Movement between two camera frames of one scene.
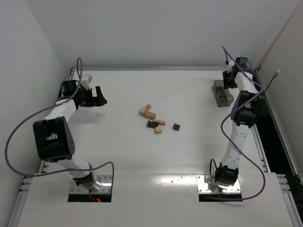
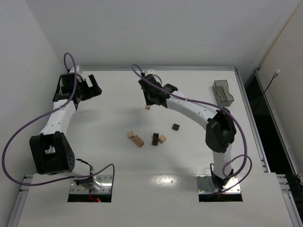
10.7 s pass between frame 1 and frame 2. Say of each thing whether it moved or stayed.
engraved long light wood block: moved
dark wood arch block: moved
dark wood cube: stayed
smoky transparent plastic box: stayed
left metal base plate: stayed
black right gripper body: moved
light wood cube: moved
